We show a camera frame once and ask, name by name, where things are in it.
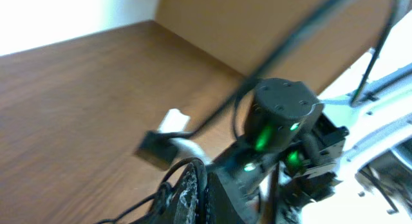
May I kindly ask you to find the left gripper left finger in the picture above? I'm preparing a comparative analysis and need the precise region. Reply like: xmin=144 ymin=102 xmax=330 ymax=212
xmin=162 ymin=163 xmax=198 ymax=224

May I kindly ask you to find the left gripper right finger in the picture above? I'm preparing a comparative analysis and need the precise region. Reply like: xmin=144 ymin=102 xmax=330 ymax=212
xmin=206 ymin=173 xmax=258 ymax=224

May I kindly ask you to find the black USB cable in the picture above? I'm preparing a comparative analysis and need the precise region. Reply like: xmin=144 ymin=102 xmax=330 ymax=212
xmin=95 ymin=156 xmax=207 ymax=224

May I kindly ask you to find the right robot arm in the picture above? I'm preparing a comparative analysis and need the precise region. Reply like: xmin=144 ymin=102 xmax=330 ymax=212
xmin=204 ymin=78 xmax=349 ymax=223

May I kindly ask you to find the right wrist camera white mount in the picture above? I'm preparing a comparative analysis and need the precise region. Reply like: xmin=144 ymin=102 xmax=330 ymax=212
xmin=132 ymin=107 xmax=210 ymax=172

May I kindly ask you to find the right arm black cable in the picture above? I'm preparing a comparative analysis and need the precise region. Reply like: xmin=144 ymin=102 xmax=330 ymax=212
xmin=189 ymin=0 xmax=358 ymax=140

